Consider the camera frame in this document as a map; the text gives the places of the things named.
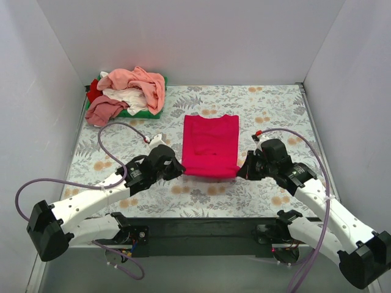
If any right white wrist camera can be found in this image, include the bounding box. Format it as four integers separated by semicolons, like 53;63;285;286
251;131;269;151

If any white t shirt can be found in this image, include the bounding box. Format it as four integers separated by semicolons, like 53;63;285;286
103;88;148;115

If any magenta t shirt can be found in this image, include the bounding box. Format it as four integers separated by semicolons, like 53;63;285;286
181;115;239;179

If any green plastic basket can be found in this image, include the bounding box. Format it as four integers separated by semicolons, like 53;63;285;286
84;85;163;119

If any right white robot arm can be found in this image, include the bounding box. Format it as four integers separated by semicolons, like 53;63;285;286
237;135;390;289

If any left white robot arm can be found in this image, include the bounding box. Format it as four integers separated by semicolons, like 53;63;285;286
27;145;185;262

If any red t shirt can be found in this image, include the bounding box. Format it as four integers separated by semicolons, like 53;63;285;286
86;79;103;104

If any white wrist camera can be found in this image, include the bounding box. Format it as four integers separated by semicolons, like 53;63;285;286
251;131;269;151
144;133;166;150

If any salmon pink t shirt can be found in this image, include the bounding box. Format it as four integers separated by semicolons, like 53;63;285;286
97;67;166;115

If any aluminium frame rail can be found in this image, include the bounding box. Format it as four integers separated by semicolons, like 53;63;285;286
25;245;106;292

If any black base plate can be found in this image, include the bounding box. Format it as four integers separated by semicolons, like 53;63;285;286
93;217;309;260

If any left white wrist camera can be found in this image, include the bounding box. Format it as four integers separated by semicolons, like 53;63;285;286
144;133;166;150

